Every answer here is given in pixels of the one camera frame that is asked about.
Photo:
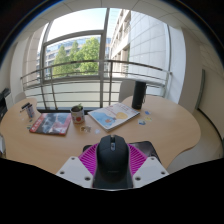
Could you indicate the white chair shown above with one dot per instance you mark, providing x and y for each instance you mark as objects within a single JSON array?
[
  {"x": 126, "y": 90},
  {"x": 20, "y": 97}
]

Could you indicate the white mug with plant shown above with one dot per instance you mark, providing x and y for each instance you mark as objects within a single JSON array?
[{"x": 77, "y": 115}]

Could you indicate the black computer mouse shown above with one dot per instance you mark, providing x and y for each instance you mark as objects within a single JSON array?
[{"x": 112, "y": 161}]

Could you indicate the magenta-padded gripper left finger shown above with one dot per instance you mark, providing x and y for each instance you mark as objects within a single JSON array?
[{"x": 71, "y": 170}]

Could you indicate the metal railing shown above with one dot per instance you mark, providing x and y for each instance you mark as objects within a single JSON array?
[{"x": 110, "y": 83}]

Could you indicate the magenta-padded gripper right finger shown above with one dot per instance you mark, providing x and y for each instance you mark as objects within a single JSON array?
[{"x": 151, "y": 170}]

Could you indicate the printed cup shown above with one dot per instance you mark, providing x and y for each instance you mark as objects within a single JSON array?
[{"x": 30, "y": 111}]

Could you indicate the black cylinder speaker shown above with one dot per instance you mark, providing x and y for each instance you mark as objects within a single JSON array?
[{"x": 138, "y": 95}]

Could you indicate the black mouse pad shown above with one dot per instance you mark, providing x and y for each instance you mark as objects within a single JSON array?
[{"x": 150, "y": 150}]

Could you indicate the grey door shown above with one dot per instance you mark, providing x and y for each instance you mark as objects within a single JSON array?
[{"x": 200, "y": 90}]

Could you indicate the red magazine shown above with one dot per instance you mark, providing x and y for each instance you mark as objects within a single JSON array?
[{"x": 51, "y": 123}]

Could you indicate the light blue picture book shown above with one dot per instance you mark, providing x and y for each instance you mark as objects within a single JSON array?
[{"x": 113, "y": 115}]

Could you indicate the green tree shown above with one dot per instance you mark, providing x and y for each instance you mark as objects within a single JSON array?
[{"x": 78, "y": 55}]

